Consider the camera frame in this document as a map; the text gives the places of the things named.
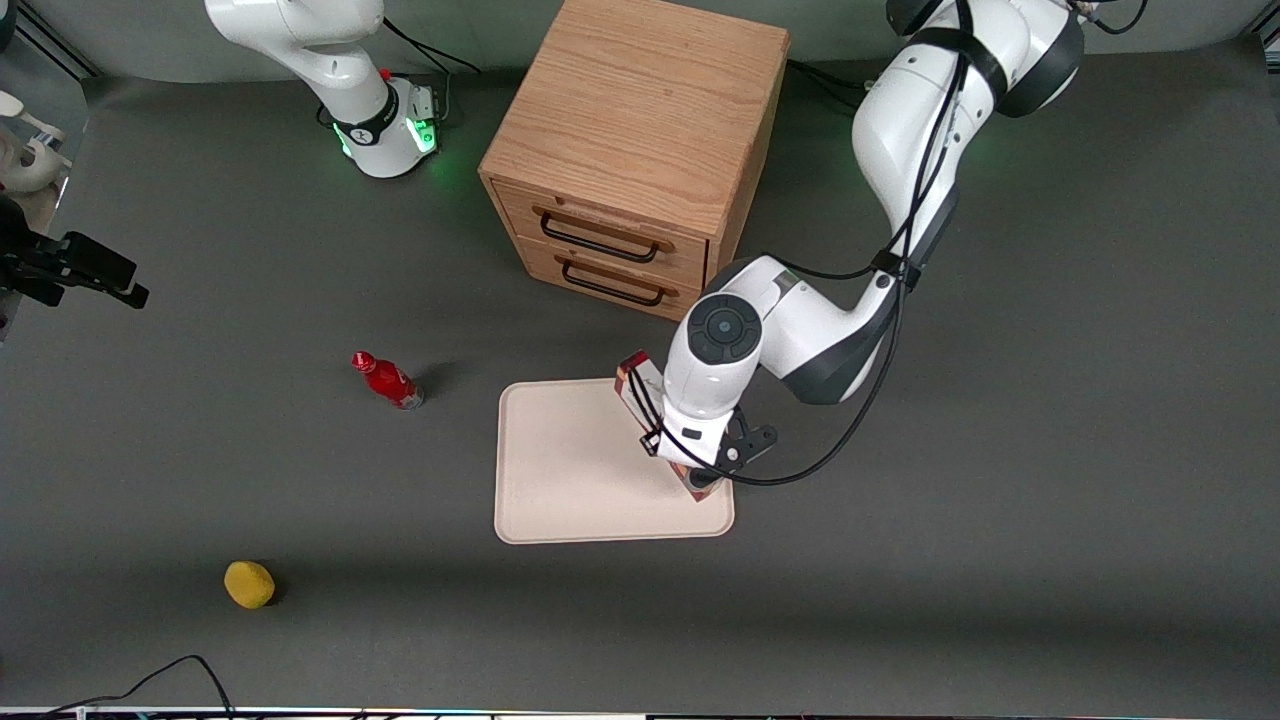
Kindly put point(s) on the yellow toy lemon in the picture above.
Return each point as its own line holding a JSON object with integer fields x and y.
{"x": 249, "y": 585}

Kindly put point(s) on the black metal frame rail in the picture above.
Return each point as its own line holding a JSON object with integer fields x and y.
{"x": 70, "y": 48}

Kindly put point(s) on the red cookie box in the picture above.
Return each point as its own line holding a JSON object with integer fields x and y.
{"x": 635, "y": 385}

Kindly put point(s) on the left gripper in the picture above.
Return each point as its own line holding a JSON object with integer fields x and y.
{"x": 703, "y": 479}

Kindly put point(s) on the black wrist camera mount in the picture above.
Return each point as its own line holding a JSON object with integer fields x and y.
{"x": 750, "y": 442}

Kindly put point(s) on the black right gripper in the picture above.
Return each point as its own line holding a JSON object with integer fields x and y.
{"x": 42, "y": 266}

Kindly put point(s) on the white curved plastic part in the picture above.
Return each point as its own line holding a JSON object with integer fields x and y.
{"x": 30, "y": 170}

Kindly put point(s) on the cream rectangular tray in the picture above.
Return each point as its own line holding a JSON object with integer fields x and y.
{"x": 560, "y": 470}

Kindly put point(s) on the small red soda bottle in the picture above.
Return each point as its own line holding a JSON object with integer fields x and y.
{"x": 390, "y": 382}

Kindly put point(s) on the wooden drawer cabinet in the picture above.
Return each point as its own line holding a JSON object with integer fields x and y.
{"x": 640, "y": 100}

